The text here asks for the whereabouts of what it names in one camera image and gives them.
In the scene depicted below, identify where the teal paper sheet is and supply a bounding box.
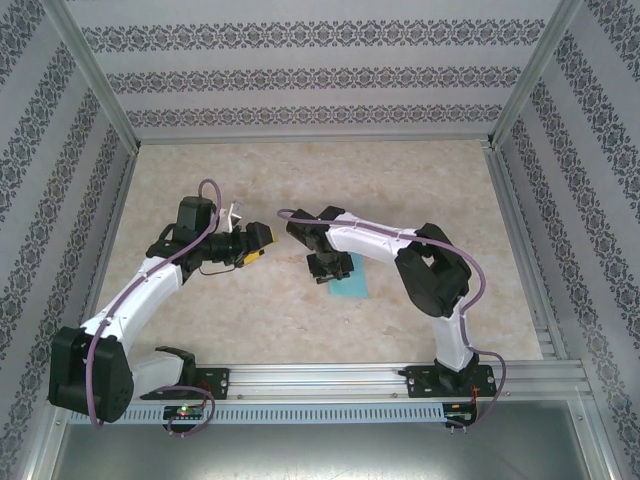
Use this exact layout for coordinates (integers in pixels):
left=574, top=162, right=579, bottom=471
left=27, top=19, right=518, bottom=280
left=327, top=251, right=372, bottom=300

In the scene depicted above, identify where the grey metal sheet panel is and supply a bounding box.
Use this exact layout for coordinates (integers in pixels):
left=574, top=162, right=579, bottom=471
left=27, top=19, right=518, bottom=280
left=19, top=399, right=621, bottom=480

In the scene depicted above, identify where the left circuit board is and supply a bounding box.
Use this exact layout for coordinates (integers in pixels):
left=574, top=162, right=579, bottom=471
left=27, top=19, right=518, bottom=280
left=163, top=405, right=205, bottom=420

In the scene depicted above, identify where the thin black left gripper wire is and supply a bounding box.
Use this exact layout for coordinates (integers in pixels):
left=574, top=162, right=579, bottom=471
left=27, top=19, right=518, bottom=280
left=196, top=261, right=237, bottom=278

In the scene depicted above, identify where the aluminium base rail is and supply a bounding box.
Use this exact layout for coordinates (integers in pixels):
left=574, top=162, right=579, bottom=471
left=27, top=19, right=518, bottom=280
left=47, top=360, right=589, bottom=404

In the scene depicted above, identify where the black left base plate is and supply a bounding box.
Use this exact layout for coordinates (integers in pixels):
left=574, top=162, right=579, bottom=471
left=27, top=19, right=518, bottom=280
left=139, top=367, right=231, bottom=401

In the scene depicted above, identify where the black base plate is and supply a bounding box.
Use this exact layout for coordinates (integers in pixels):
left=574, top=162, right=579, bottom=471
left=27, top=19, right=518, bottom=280
left=139, top=367, right=231, bottom=401
left=404, top=364, right=501, bottom=400

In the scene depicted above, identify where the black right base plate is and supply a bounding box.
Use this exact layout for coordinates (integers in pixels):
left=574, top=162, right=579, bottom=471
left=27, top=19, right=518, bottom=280
left=404, top=364, right=501, bottom=400

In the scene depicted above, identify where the slotted grey cable duct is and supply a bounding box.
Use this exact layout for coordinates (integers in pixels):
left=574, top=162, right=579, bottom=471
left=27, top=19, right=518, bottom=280
left=67, top=403, right=446, bottom=425

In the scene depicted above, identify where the aluminium frame post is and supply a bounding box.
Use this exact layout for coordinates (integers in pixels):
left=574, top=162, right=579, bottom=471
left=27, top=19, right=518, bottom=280
left=485, top=0, right=587, bottom=149
left=43, top=0, right=144, bottom=154

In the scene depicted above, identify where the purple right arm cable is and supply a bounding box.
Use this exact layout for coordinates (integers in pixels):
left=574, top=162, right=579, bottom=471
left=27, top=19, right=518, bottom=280
left=276, top=207, right=509, bottom=432

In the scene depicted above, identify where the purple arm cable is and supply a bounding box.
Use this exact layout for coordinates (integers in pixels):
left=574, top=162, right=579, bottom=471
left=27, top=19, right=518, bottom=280
left=83, top=178, right=226, bottom=437
left=276, top=207, right=509, bottom=432

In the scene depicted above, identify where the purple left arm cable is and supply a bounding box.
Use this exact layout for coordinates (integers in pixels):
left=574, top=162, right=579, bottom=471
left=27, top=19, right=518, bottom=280
left=83, top=178, right=226, bottom=437

